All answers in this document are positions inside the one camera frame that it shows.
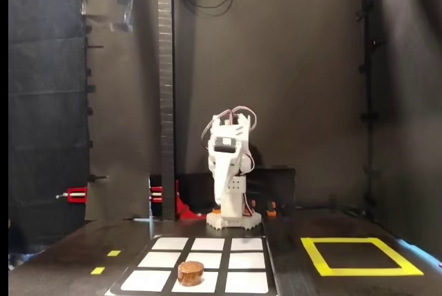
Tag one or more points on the black thin pole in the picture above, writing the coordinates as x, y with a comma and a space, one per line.
369, 103

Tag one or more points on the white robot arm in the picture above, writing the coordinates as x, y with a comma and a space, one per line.
231, 206

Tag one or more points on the orange black spring clamp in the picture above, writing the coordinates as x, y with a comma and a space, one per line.
253, 206
216, 210
271, 209

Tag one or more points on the white grid sheet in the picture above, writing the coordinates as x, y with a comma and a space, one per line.
241, 261

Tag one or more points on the red corner bracket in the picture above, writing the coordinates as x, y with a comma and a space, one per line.
183, 209

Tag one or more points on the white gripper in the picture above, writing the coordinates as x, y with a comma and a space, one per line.
224, 164

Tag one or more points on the red screw clamp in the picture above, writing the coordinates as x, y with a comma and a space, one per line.
76, 195
156, 194

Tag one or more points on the yellow tape square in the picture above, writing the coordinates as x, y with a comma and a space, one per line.
362, 272

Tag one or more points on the black vertical post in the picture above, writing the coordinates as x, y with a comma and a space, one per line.
166, 103

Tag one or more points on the brown cylinder block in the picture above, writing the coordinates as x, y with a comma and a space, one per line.
191, 273

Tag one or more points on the dark paper panel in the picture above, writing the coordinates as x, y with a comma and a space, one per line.
121, 120

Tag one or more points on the small yellow tape marker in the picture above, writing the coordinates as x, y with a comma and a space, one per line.
97, 270
114, 253

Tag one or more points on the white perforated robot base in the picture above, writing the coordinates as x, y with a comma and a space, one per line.
253, 221

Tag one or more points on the black fabric curtain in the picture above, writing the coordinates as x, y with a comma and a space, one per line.
45, 120

